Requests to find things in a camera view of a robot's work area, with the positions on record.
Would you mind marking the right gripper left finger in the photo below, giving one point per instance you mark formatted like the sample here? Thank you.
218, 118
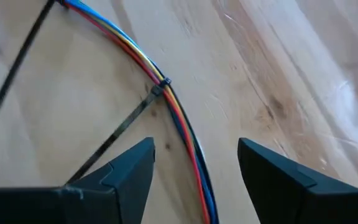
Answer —
104, 202

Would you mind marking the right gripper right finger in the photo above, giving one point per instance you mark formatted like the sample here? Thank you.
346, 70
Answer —
291, 199

